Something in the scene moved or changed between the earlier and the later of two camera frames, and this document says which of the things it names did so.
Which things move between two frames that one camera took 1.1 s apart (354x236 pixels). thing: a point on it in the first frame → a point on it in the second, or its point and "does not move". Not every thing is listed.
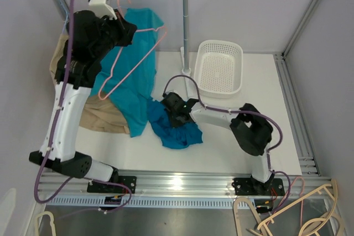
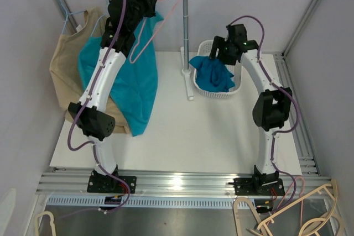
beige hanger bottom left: (51, 221) does not move
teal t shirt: (129, 72) does not move
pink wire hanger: (107, 95) → (130, 61)
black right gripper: (175, 124) → (218, 43)
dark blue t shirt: (172, 137) → (212, 74)
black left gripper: (126, 29) → (149, 1)
